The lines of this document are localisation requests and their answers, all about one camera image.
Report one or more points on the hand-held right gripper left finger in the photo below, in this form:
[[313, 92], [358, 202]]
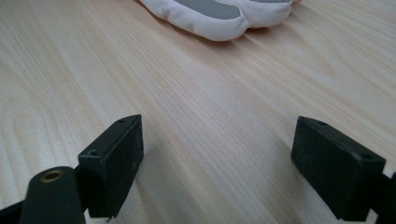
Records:
[[112, 165]]

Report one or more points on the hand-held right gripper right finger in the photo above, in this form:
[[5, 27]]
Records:
[[336, 168]]

